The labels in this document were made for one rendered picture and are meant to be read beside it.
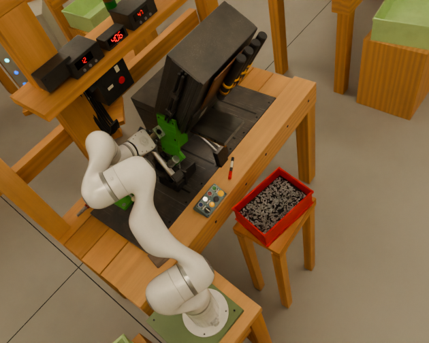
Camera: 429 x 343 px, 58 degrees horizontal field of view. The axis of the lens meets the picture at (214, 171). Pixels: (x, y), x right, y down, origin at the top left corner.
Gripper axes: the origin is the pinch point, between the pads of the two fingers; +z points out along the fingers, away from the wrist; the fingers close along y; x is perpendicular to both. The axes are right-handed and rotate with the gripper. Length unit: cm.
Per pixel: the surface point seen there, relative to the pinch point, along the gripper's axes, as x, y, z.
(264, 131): -11, -30, 50
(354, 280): 7, -139, 63
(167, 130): -6.1, -1.8, 2.3
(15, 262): 189, -11, -43
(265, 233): -20, -64, 3
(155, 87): 3.1, 19.5, 18.5
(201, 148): 11.4, -18.6, 27.0
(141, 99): 5.9, 17.9, 9.4
